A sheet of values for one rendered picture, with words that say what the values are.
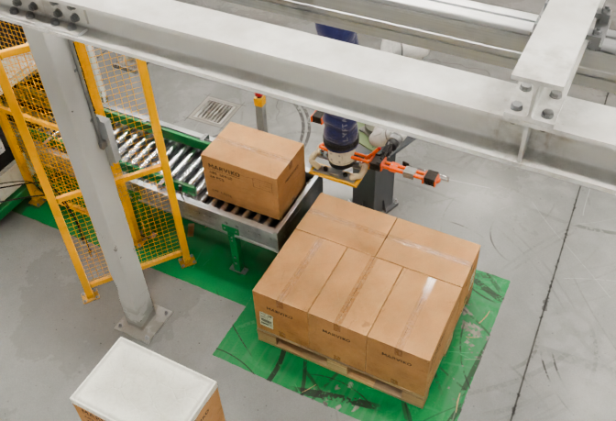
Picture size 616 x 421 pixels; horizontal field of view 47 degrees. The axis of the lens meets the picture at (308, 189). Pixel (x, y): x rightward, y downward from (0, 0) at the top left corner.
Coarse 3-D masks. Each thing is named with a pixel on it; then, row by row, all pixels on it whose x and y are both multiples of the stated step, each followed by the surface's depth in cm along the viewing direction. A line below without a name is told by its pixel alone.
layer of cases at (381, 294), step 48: (288, 240) 478; (336, 240) 477; (384, 240) 477; (432, 240) 474; (288, 288) 449; (336, 288) 448; (384, 288) 446; (432, 288) 445; (288, 336) 464; (336, 336) 436; (384, 336) 421; (432, 336) 419
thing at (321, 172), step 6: (312, 168) 451; (324, 168) 446; (318, 174) 447; (324, 174) 446; (330, 174) 445; (342, 174) 444; (348, 174) 444; (336, 180) 442; (342, 180) 441; (348, 180) 440; (354, 180) 440; (360, 180) 441; (354, 186) 437
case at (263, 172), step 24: (216, 144) 491; (240, 144) 490; (264, 144) 489; (288, 144) 489; (216, 168) 486; (240, 168) 474; (264, 168) 472; (288, 168) 476; (216, 192) 504; (240, 192) 491; (264, 192) 478; (288, 192) 489
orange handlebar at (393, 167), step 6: (354, 156) 439; (366, 156) 438; (366, 162) 436; (390, 162) 432; (396, 162) 431; (384, 168) 431; (390, 168) 428; (396, 168) 427; (402, 168) 429; (414, 174) 423; (438, 180) 418
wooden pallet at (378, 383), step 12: (264, 336) 479; (276, 336) 472; (288, 348) 478; (300, 348) 477; (312, 360) 471; (324, 360) 470; (336, 360) 455; (348, 372) 463; (360, 372) 462; (372, 384) 456; (384, 384) 455; (396, 396) 450; (408, 396) 443; (420, 396) 436
